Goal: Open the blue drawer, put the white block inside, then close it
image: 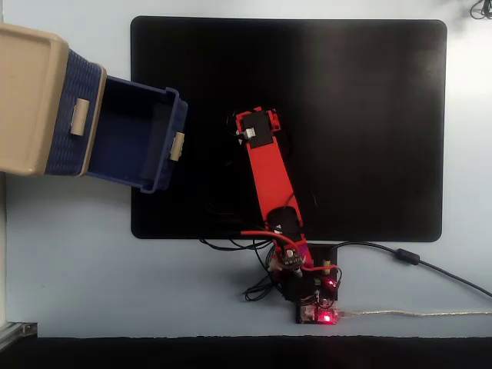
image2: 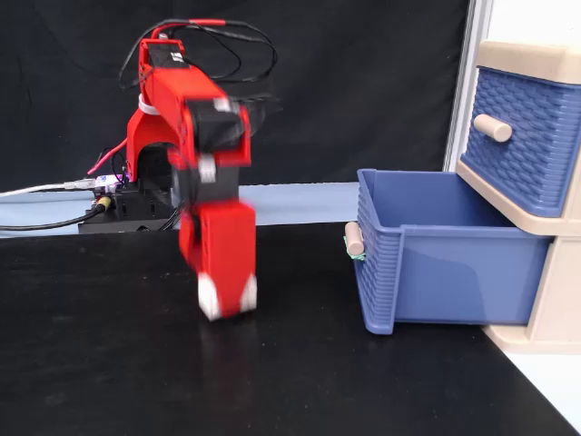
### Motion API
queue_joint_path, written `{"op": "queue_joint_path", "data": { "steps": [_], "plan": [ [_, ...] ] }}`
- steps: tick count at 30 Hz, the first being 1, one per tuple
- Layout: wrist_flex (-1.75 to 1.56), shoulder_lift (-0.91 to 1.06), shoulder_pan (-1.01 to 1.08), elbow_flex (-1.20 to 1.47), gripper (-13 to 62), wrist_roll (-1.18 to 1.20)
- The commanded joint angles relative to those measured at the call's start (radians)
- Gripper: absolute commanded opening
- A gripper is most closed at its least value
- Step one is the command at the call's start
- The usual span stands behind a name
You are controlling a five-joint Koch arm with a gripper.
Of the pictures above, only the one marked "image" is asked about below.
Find blue drawer green-banded handle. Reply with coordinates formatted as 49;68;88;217
85;75;189;194

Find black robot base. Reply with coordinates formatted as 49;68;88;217
282;242;342;326

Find beige plastic drawer cabinet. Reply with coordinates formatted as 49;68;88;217
0;22;108;178

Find black table mat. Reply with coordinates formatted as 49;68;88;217
130;15;448;243

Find controller circuit board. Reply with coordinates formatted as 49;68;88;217
298;301;343;326

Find black backdrop cloth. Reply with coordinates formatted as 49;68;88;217
0;336;492;369

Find red wire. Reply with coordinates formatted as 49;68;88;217
240;229;340;288

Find black looped base wires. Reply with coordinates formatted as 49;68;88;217
199;236;293;303

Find black power cable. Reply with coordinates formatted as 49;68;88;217
330;241;492;298

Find blue drawer plain handle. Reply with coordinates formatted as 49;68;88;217
44;48;103;176

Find translucent white USB cable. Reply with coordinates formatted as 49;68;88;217
340;308;492;318

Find aluminium frame post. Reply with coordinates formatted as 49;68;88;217
0;321;38;349

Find black coiled cable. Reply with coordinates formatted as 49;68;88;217
469;0;492;20

